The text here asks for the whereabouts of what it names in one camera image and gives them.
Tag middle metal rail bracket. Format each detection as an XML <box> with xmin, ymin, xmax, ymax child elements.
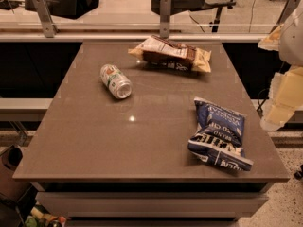
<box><xmin>160</xmin><ymin>0</ymin><xmax>171</xmax><ymax>39</ymax></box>

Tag metal rail bracket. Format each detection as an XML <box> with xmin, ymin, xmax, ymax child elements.
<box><xmin>31</xmin><ymin>0</ymin><xmax>58</xmax><ymax>38</ymax></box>
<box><xmin>277</xmin><ymin>0</ymin><xmax>301</xmax><ymax>25</ymax></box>
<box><xmin>160</xmin><ymin>0</ymin><xmax>171</xmax><ymax>39</ymax></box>

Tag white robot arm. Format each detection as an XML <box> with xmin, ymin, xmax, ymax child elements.
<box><xmin>258</xmin><ymin>2</ymin><xmax>303</xmax><ymax>131</ymax></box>

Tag brown cream chip bag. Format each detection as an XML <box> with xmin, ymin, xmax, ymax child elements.
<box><xmin>128</xmin><ymin>35</ymin><xmax>211</xmax><ymax>73</ymax></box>

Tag blue chip bag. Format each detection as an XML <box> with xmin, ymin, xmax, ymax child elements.
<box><xmin>187</xmin><ymin>97</ymin><xmax>253</xmax><ymax>171</ymax></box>

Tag left metal rail bracket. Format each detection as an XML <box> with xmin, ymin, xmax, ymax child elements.
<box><xmin>31</xmin><ymin>0</ymin><xmax>58</xmax><ymax>38</ymax></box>

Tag right metal rail bracket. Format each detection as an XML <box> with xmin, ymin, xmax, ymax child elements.
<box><xmin>277</xmin><ymin>0</ymin><xmax>301</xmax><ymax>25</ymax></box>

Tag colourful items under table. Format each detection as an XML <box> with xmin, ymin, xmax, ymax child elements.
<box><xmin>24</xmin><ymin>205</ymin><xmax>67</xmax><ymax>227</ymax></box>

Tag dark bin at left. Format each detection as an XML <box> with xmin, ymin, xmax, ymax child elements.
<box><xmin>0</xmin><ymin>146</ymin><xmax>37</xmax><ymax>205</ymax></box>

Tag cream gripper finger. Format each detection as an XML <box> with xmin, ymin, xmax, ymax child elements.
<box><xmin>260</xmin><ymin>66</ymin><xmax>303</xmax><ymax>131</ymax></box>
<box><xmin>258</xmin><ymin>25</ymin><xmax>283</xmax><ymax>51</ymax></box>

